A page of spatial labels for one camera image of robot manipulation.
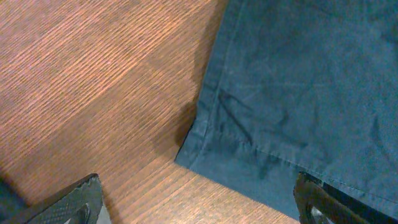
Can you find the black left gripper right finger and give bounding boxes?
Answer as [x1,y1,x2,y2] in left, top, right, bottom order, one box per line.
[293,172,397,224]

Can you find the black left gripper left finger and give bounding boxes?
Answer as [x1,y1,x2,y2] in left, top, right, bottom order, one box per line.
[0,173,105,224]

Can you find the navy blue shorts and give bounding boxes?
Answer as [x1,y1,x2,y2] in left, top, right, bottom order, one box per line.
[175,0,397,218]

